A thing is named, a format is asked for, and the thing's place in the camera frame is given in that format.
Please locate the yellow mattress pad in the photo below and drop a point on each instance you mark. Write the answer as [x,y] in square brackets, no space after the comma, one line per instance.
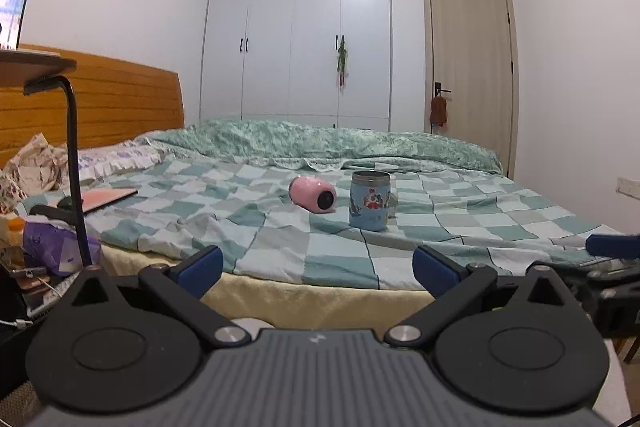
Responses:
[280,299]

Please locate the beige door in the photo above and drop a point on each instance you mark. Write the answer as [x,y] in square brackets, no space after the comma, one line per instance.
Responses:
[470,57]

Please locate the green hanging ornament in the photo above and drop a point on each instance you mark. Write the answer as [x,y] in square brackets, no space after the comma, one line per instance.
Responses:
[341,57]

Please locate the wooden side table black stand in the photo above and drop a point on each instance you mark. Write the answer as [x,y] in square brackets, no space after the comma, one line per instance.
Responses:
[72,132]

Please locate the black computer mouse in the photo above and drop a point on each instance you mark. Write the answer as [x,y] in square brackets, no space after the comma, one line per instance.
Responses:
[65,203]

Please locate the pink notebook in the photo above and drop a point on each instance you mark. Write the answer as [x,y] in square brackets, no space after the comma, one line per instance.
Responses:
[107,199]

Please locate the purple plastic bag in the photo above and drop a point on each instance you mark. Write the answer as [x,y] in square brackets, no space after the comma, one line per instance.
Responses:
[50,247]

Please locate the wooden headboard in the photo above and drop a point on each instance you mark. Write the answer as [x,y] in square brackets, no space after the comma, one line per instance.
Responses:
[125,102]

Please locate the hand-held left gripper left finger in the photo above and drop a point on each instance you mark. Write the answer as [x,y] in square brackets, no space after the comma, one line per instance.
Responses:
[202,269]

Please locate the white wardrobe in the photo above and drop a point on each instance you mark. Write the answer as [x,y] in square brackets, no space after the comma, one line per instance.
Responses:
[290,57]

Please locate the wall socket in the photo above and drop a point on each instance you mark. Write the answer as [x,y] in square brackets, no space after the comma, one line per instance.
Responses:
[629,186]

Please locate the orange bottle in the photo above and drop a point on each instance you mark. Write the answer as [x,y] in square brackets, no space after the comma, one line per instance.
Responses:
[15,226]

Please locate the laptop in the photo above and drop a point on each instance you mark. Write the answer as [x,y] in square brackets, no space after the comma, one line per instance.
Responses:
[12,14]

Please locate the floral pillow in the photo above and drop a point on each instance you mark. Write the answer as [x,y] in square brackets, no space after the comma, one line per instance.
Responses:
[30,167]

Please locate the green checked bedsheet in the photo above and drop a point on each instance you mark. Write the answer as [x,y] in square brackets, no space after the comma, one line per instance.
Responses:
[300,249]

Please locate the blue printed cup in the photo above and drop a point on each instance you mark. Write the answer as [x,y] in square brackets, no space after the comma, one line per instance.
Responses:
[369,203]

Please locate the pink cup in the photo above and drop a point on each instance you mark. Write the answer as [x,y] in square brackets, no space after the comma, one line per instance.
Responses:
[310,193]

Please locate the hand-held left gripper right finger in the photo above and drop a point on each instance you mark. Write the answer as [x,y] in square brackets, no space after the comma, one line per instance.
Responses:
[435,269]

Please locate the purple ruffled pillow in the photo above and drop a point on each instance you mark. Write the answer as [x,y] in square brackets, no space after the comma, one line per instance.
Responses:
[117,159]

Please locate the green floral quilt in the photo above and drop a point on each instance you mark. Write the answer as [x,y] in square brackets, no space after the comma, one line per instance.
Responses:
[300,139]

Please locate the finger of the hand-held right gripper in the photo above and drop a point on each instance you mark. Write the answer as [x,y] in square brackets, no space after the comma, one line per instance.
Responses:
[612,244]

